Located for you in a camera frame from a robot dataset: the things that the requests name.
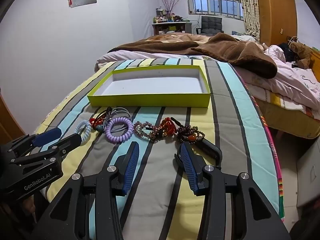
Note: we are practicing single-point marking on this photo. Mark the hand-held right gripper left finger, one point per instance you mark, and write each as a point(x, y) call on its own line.
point(132, 162)

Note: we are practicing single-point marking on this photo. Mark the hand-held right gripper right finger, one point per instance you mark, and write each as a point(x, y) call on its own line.
point(187, 165)

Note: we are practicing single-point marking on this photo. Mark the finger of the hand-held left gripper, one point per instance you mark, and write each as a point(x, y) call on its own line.
point(47, 136)
point(70, 142)

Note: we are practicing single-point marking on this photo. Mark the green shallow cardboard box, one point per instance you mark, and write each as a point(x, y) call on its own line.
point(150, 82)

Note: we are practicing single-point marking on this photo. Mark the wooden cabinet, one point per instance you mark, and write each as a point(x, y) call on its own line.
point(10, 122)

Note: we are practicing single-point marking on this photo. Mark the striped bed mat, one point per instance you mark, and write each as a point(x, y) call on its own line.
point(225, 130)

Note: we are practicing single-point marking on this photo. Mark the colourful woven mat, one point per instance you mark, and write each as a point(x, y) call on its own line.
point(273, 155)

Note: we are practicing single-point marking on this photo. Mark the yellow bed skirt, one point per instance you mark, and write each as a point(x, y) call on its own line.
point(285, 117)

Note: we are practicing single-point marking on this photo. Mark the brown fleece blanket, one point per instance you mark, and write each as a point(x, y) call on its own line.
point(225, 50)

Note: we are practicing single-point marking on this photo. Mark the white cabinet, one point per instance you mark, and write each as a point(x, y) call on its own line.
point(308, 175)

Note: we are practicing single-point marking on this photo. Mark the pale pink quilt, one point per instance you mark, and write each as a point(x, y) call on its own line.
point(287, 85)

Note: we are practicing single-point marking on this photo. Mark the cluttered desk shelf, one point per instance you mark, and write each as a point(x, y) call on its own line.
point(172, 27)

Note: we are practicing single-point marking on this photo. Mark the black office chair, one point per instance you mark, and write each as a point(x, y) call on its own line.
point(211, 25)

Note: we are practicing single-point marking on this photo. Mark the dark cloth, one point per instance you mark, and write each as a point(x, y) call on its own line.
point(286, 51)

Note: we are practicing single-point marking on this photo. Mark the brown teddy bear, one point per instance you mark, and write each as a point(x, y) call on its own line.
point(301, 52)

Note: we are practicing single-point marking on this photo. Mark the barred window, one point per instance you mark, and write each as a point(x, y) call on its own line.
point(215, 5)

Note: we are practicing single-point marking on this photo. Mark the flowering branches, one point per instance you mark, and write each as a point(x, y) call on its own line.
point(171, 1)

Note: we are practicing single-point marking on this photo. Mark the patterned curtain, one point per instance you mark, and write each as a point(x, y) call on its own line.
point(247, 7)

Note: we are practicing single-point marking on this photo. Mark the wooden wardrobe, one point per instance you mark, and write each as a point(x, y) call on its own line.
point(275, 10)

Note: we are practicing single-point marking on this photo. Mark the wooden bed frame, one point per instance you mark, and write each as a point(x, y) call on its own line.
point(315, 57)

